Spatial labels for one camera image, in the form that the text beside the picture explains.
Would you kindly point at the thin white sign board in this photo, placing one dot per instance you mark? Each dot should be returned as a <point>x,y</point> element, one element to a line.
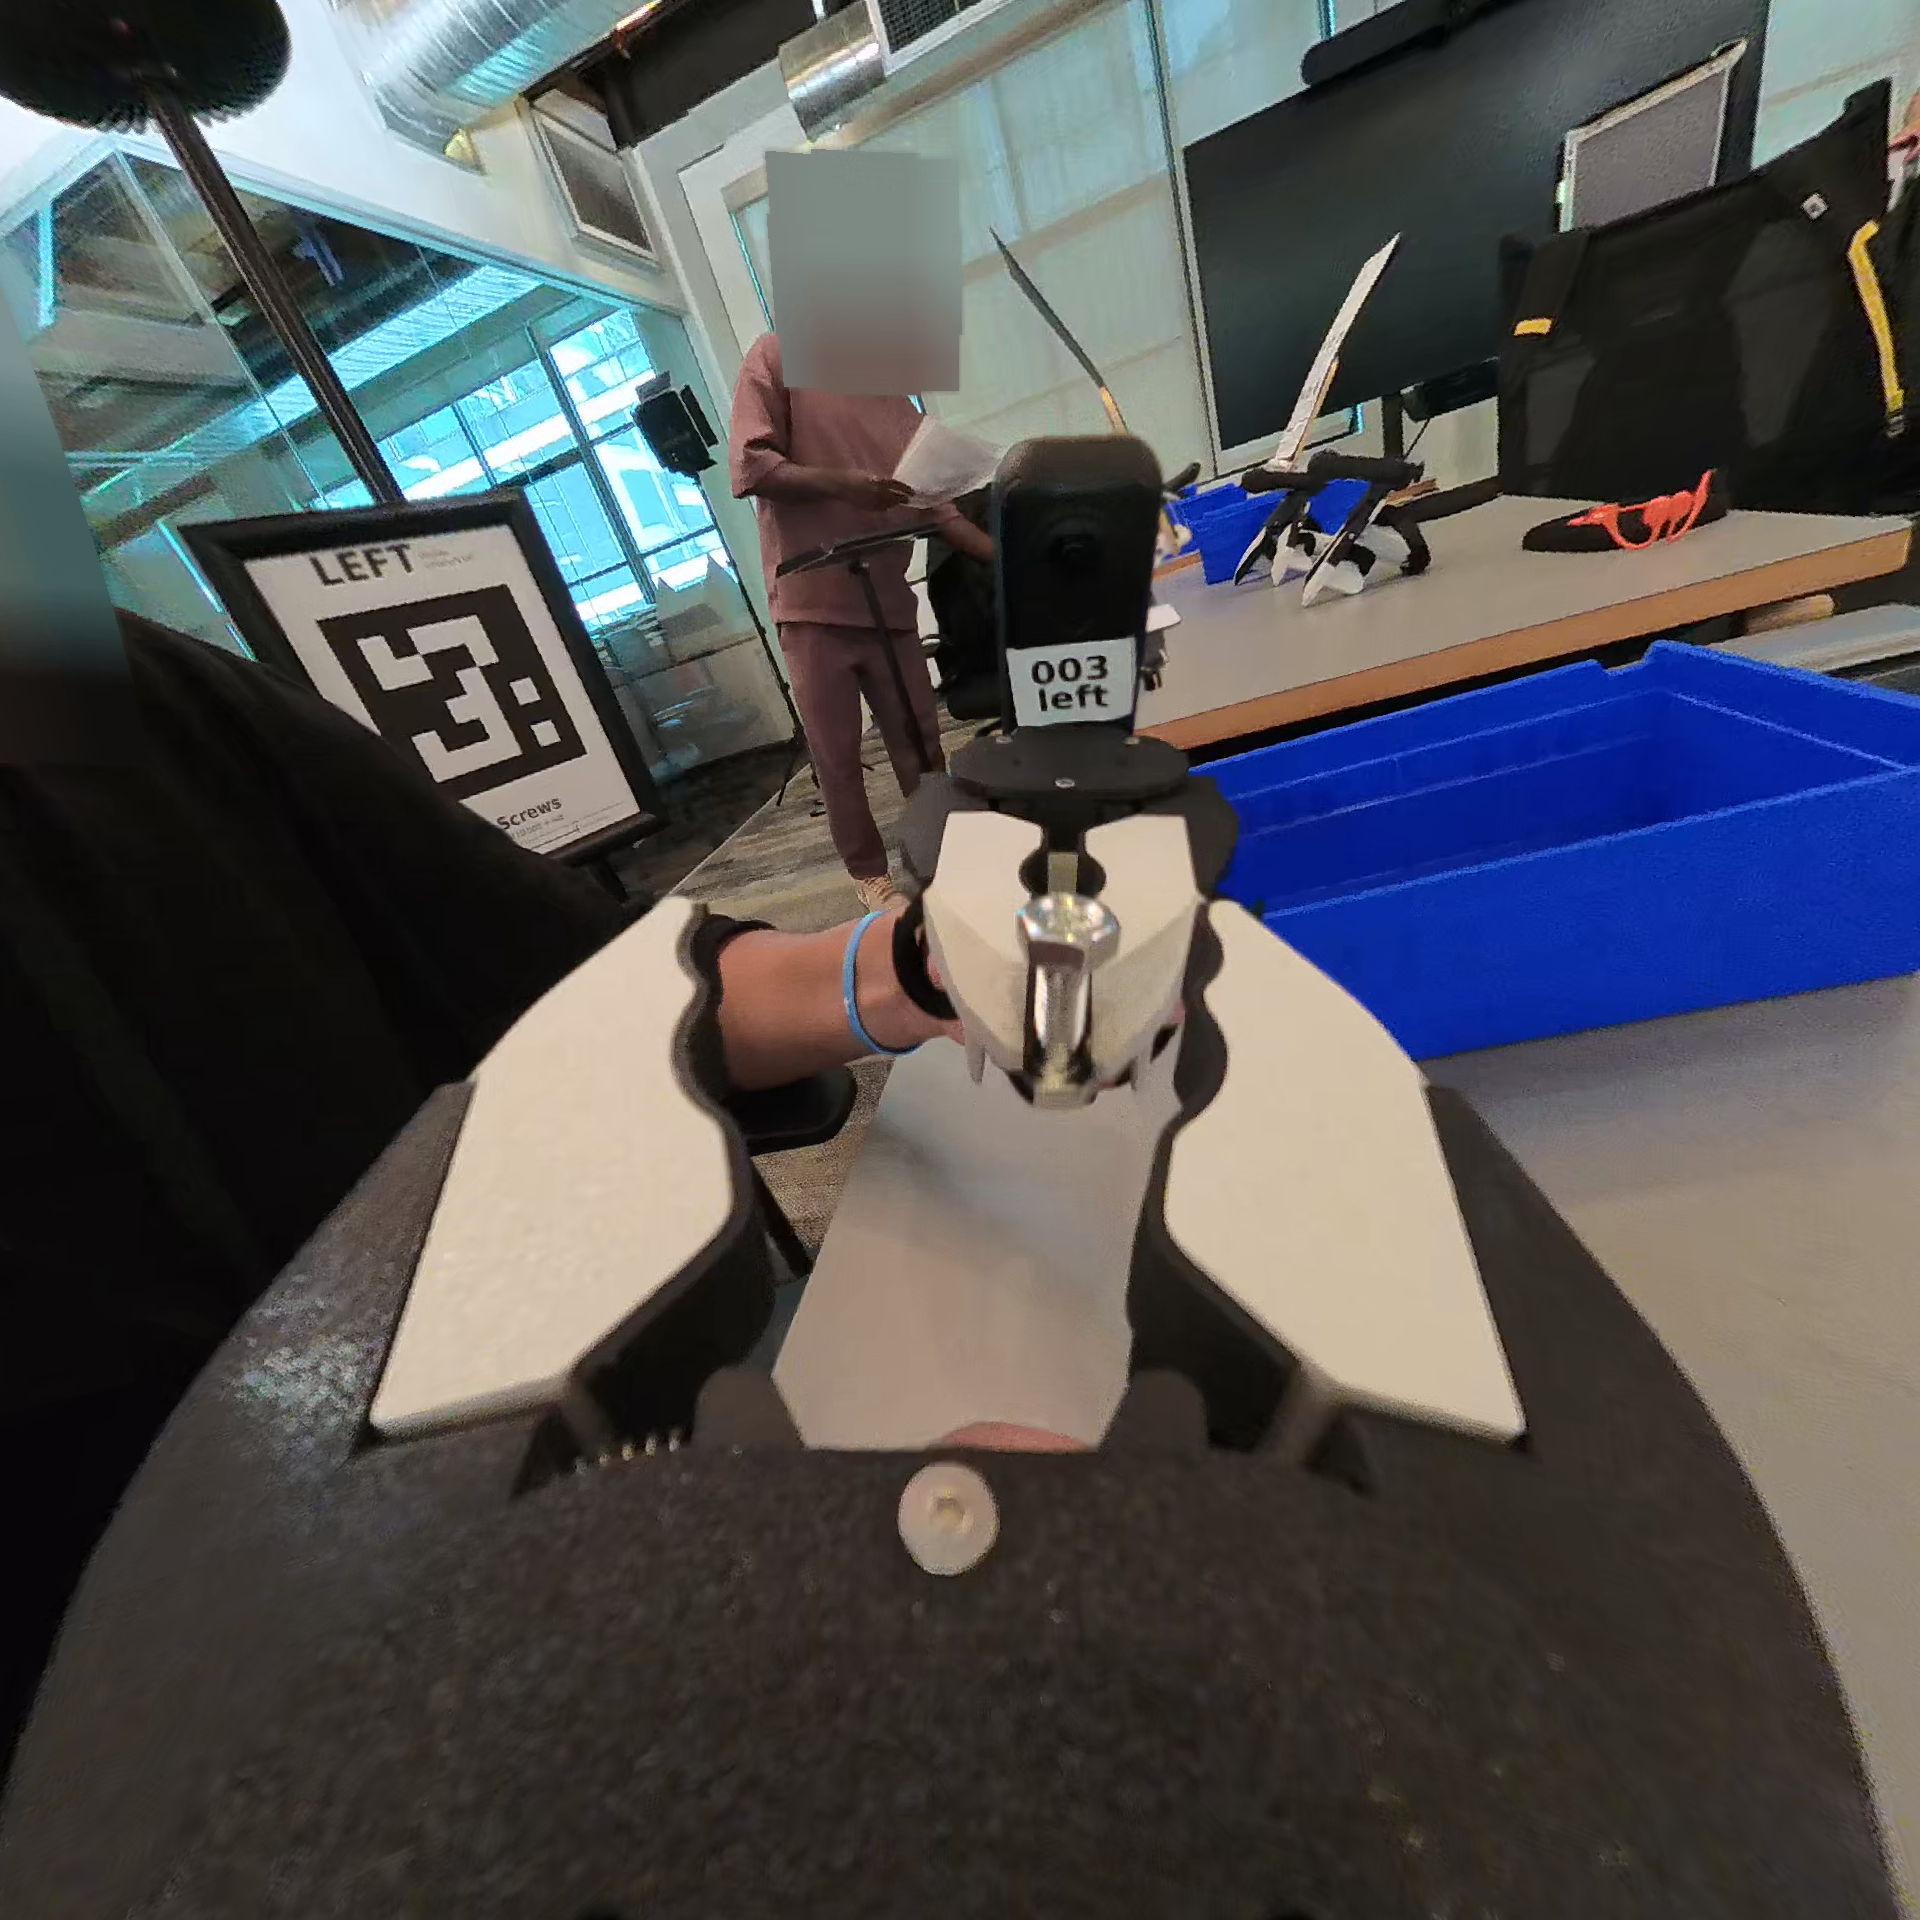
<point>1335,352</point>

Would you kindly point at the black cloth pouch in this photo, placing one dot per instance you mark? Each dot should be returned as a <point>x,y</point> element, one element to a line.
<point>1559,538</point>

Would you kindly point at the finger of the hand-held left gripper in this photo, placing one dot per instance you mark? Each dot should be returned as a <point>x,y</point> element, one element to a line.
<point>1161,931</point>
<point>975,931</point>

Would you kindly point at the black jacket yellow stripe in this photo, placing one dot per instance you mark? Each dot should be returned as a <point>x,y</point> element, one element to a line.
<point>1681,345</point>

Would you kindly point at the silver hex nut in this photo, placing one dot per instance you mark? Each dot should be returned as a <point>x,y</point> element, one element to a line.
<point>1065,1080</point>

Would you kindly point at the silver ventilation duct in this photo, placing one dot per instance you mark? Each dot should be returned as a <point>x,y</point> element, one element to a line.
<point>833,67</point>
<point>450,60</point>

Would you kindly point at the black light panel tripod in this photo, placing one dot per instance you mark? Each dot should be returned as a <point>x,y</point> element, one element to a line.
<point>675,428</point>

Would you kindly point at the black floor lamp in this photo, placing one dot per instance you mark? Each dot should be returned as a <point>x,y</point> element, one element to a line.
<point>136,52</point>

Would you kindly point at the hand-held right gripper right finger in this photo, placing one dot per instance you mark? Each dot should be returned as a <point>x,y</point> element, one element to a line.
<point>1335,1185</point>

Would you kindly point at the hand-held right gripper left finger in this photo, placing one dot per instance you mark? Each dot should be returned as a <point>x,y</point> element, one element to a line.
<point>570,1170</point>

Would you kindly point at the black white marker board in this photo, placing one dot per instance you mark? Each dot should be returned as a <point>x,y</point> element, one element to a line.
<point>434,675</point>

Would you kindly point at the idle black grey gripper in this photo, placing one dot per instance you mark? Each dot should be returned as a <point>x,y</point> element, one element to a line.
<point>1371,547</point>
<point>1282,547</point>

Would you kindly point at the person's left forearm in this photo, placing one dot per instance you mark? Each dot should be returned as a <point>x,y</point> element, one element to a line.
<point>780,1003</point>

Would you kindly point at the blue plastic bin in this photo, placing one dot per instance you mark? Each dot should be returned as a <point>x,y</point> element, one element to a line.
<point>1224,517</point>
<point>1576,901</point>

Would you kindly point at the person's left hand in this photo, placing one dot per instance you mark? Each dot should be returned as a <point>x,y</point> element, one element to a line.
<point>882,984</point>

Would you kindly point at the black music stand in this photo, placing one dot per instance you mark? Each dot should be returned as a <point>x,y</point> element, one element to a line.
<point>862,552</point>

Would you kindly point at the black conference camera bar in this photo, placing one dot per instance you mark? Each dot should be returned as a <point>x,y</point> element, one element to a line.
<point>1395,36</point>

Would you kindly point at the silver hex bolt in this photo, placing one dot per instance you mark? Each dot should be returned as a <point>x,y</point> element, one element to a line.
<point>1068,931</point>

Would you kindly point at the large black screen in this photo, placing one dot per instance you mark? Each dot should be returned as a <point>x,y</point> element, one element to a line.
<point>1348,225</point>

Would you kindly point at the blue wristband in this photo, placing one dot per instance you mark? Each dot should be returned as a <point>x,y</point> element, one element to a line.
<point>851,984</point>

